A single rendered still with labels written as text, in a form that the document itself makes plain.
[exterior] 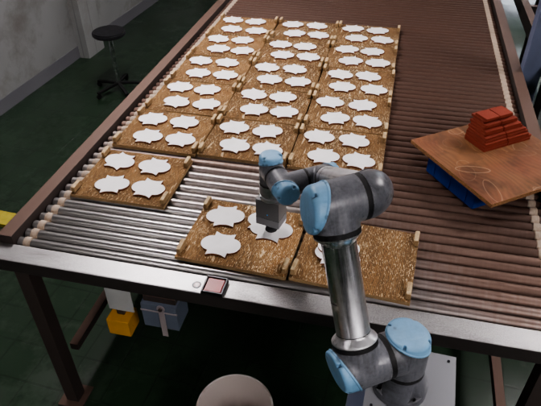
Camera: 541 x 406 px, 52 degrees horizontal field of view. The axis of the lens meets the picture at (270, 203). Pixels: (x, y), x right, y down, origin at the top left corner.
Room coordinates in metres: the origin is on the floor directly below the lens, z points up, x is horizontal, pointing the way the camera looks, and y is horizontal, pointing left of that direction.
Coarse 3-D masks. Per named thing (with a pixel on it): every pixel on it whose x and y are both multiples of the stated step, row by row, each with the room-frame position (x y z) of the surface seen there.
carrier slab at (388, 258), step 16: (304, 240) 1.51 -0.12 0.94; (368, 240) 1.51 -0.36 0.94; (384, 240) 1.50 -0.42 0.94; (400, 240) 1.50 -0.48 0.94; (304, 256) 1.42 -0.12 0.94; (368, 256) 1.42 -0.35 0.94; (384, 256) 1.42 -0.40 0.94; (400, 256) 1.42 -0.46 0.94; (416, 256) 1.42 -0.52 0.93; (304, 272) 1.34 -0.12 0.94; (320, 272) 1.34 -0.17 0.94; (368, 272) 1.34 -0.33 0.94; (384, 272) 1.34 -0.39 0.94; (400, 272) 1.34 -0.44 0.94; (368, 288) 1.26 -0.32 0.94; (384, 288) 1.26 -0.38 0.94; (400, 288) 1.26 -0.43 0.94
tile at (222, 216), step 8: (224, 208) 1.69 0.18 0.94; (232, 208) 1.69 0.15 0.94; (208, 216) 1.64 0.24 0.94; (216, 216) 1.64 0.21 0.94; (224, 216) 1.64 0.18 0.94; (232, 216) 1.64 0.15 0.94; (240, 216) 1.64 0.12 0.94; (216, 224) 1.60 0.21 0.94; (224, 224) 1.60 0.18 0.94; (232, 224) 1.60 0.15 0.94
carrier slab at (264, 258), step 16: (208, 208) 1.71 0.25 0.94; (240, 208) 1.70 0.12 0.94; (208, 224) 1.61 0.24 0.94; (240, 224) 1.60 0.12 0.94; (288, 224) 1.60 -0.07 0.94; (192, 240) 1.51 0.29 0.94; (240, 240) 1.51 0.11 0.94; (256, 240) 1.51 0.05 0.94; (288, 240) 1.51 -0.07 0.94; (176, 256) 1.43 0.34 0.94; (192, 256) 1.43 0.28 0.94; (208, 256) 1.43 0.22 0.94; (240, 256) 1.43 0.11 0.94; (256, 256) 1.43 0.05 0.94; (272, 256) 1.42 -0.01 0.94; (288, 256) 1.42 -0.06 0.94; (256, 272) 1.35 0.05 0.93; (272, 272) 1.34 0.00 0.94
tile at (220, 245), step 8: (208, 240) 1.50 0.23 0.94; (216, 240) 1.50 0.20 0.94; (224, 240) 1.50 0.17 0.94; (232, 240) 1.50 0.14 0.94; (208, 248) 1.46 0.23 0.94; (216, 248) 1.46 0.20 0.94; (224, 248) 1.46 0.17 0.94; (232, 248) 1.46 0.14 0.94; (240, 248) 1.46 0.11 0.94; (224, 256) 1.42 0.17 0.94
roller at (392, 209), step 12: (84, 168) 2.03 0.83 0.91; (192, 180) 1.92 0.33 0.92; (204, 180) 1.91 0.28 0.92; (240, 192) 1.85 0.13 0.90; (252, 192) 1.84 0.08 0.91; (420, 216) 1.68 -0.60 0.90; (432, 216) 1.67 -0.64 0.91; (444, 216) 1.67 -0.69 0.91; (456, 216) 1.66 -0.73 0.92; (468, 216) 1.66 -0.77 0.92; (516, 228) 1.60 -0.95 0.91; (528, 228) 1.59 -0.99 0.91; (540, 228) 1.58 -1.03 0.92
